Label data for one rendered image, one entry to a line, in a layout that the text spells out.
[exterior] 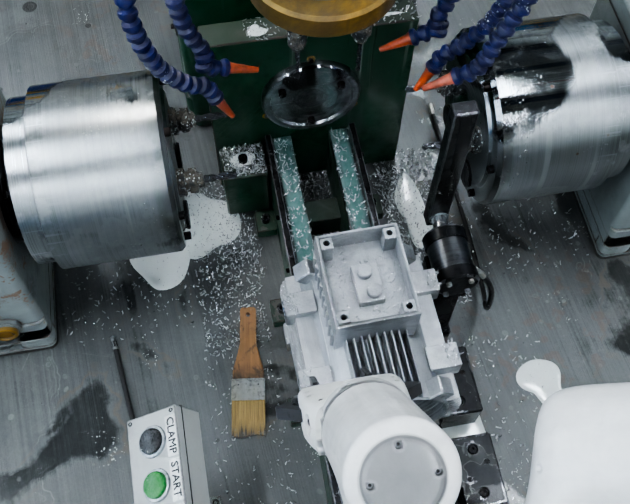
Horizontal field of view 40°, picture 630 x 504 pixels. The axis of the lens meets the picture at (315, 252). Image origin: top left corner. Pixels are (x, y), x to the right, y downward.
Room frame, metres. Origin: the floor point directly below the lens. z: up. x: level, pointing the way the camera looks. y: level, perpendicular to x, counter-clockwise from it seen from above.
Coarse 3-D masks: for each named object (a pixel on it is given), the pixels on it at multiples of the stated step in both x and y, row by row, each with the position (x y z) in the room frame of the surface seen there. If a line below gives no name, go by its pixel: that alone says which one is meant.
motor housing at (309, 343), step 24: (288, 288) 0.46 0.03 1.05; (312, 288) 0.46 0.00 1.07; (432, 312) 0.43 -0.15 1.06; (288, 336) 0.42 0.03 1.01; (312, 336) 0.40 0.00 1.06; (384, 336) 0.38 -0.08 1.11; (408, 336) 0.38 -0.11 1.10; (432, 336) 0.40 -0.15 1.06; (312, 360) 0.37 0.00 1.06; (336, 360) 0.36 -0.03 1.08; (360, 360) 0.36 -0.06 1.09; (384, 360) 0.35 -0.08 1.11; (408, 360) 0.36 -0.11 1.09; (456, 384) 0.35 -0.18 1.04; (432, 408) 0.34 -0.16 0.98; (456, 408) 0.33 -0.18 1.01
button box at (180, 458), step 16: (144, 416) 0.29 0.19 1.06; (160, 416) 0.29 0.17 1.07; (176, 416) 0.29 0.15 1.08; (192, 416) 0.30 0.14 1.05; (128, 432) 0.27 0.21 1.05; (176, 432) 0.27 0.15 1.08; (192, 432) 0.28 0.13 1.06; (160, 448) 0.25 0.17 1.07; (176, 448) 0.25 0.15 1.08; (192, 448) 0.26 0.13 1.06; (144, 464) 0.24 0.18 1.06; (160, 464) 0.23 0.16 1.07; (176, 464) 0.23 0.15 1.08; (192, 464) 0.24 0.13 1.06; (176, 480) 0.21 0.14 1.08; (192, 480) 0.22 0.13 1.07; (144, 496) 0.20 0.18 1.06; (176, 496) 0.20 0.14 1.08; (192, 496) 0.20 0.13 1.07; (208, 496) 0.21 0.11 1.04
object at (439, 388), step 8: (408, 248) 0.51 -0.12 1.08; (408, 256) 0.50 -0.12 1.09; (296, 264) 0.48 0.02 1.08; (304, 264) 0.48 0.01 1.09; (312, 264) 0.48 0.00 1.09; (296, 272) 0.47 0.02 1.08; (304, 272) 0.47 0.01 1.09; (312, 272) 0.47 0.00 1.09; (296, 280) 0.46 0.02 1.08; (304, 280) 0.47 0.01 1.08; (440, 376) 0.34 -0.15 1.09; (432, 384) 0.33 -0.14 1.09; (440, 384) 0.33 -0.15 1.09; (448, 384) 0.34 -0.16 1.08; (432, 392) 0.32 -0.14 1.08; (440, 392) 0.32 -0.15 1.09; (448, 392) 0.32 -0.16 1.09; (440, 400) 0.32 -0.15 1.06
